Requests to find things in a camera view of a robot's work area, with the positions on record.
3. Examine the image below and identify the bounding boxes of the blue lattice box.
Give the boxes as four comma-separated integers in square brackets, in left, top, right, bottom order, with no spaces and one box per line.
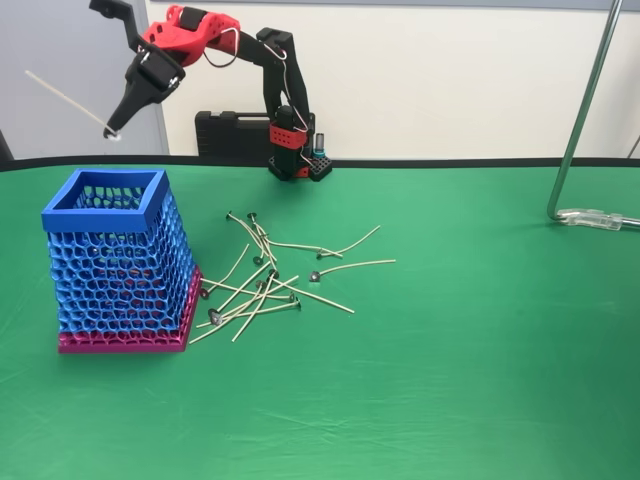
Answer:
[41,168,204,355]

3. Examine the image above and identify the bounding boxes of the black plastic tool case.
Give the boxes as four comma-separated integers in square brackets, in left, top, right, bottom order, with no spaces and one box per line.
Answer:
[194,110,275,167]

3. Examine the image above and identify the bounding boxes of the black perforated holder block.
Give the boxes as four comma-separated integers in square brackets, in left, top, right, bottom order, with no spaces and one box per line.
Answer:
[305,153,334,182]

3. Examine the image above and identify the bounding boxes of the green cloth with black rim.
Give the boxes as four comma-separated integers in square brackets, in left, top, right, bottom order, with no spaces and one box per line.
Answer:
[0,156,640,480]

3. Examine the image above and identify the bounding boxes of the chrome bent stand tube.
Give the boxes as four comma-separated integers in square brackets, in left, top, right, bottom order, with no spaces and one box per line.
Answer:
[546,0,640,229]

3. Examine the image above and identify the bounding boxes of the clear plastic clamp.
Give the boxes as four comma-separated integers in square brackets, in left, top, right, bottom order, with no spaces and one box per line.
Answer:
[557,207,625,232]

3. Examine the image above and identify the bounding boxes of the white red servo cable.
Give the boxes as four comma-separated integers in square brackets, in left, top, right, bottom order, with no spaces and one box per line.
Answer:
[202,27,240,69]

